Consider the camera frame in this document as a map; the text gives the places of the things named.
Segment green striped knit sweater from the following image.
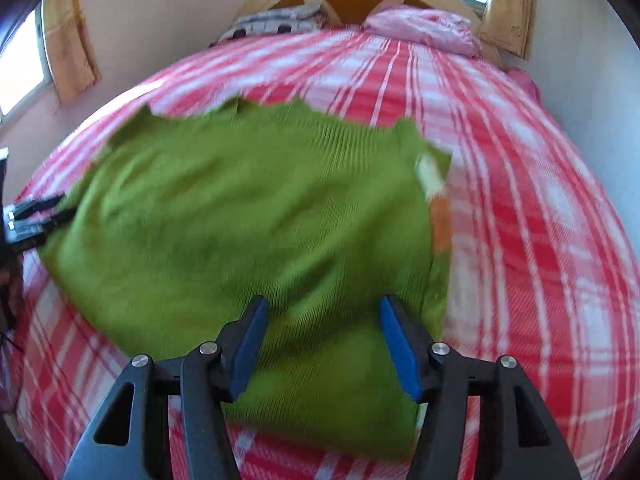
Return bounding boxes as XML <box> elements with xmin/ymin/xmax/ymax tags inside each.
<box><xmin>39</xmin><ymin>98</ymin><xmax>451</xmax><ymax>460</ymax></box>

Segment yellow curtain side window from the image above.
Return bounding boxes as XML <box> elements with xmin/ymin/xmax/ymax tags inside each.
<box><xmin>42</xmin><ymin>0</ymin><xmax>102</xmax><ymax>105</ymax></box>

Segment red white plaid bedsheet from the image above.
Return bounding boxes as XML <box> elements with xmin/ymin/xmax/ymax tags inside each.
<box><xmin>1</xmin><ymin>30</ymin><xmax>639</xmax><ymax>479</ymax></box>

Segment grey patterned pillow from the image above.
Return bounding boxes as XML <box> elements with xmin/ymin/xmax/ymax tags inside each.
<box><xmin>212</xmin><ymin>3</ymin><xmax>329</xmax><ymax>47</ymax></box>

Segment pink cloth beside bed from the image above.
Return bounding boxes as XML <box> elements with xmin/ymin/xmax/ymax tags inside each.
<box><xmin>506</xmin><ymin>67</ymin><xmax>541</xmax><ymax>104</ymax></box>

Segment pink floral pillow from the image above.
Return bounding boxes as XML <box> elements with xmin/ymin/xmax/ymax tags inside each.
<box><xmin>361</xmin><ymin>6</ymin><xmax>483</xmax><ymax>58</ymax></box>

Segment yellow curtain right of window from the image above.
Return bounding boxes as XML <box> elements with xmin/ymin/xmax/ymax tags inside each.
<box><xmin>480</xmin><ymin>0</ymin><xmax>537</xmax><ymax>61</ymax></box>

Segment side window aluminium frame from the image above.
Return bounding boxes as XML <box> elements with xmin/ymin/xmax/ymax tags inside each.
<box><xmin>0</xmin><ymin>2</ymin><xmax>52</xmax><ymax>124</ymax></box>

